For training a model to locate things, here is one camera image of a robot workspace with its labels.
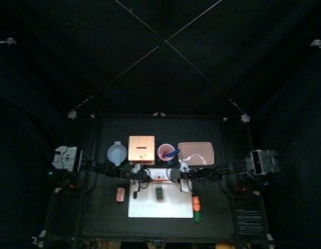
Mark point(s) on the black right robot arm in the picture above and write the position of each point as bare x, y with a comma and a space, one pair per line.
235, 170

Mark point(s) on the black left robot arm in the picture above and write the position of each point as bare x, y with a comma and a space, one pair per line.
92, 168

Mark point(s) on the dark green toy sushi roll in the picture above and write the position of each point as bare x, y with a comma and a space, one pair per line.
159, 194

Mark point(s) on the orange toy carrot green top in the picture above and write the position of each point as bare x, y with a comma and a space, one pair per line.
196, 204

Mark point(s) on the red plastic cup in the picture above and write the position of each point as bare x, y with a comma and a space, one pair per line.
164, 149

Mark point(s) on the wooden box with red front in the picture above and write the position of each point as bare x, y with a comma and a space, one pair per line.
141, 149

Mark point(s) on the pink plastic tray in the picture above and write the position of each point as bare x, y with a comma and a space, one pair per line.
199, 149

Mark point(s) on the white cutting board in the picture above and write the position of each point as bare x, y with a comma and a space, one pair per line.
160, 210

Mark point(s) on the white printed label sticker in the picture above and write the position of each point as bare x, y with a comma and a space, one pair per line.
248, 220

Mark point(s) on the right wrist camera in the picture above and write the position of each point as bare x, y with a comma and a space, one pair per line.
184, 165

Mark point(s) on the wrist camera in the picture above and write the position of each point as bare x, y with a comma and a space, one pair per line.
136, 168
184, 165

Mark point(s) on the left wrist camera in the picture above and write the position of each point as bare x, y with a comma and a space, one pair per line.
136, 168

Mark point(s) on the silver frame corner bracket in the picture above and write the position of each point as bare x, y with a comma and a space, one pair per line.
244, 118
72, 114

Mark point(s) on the silver frame clamp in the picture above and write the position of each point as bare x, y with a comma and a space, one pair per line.
317, 43
9, 41

